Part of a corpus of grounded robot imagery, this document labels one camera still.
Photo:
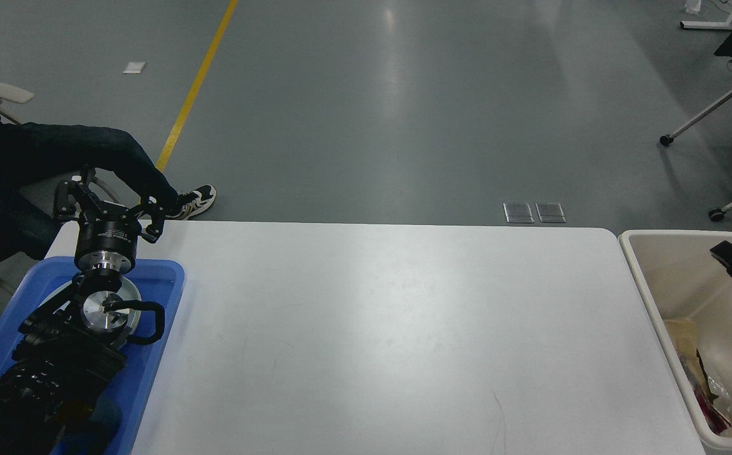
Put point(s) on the beige plastic bin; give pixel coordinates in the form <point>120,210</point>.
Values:
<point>678,278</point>

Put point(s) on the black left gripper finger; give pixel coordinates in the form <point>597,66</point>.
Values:
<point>75,201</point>
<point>148,217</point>

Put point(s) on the crushed red can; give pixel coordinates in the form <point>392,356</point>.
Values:
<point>717,422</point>

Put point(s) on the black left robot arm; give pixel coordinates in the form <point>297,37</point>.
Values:
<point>71,346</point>

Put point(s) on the brown paper bag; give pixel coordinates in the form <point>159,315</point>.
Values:
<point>684,336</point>

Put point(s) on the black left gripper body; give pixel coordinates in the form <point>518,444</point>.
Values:
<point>108,238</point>

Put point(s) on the seated person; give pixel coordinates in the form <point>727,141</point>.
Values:
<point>31,152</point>

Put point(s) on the floor outlet plate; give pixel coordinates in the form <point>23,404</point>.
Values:
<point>525,213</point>

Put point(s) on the white desk frame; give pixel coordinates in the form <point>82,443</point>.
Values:
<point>706,15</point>

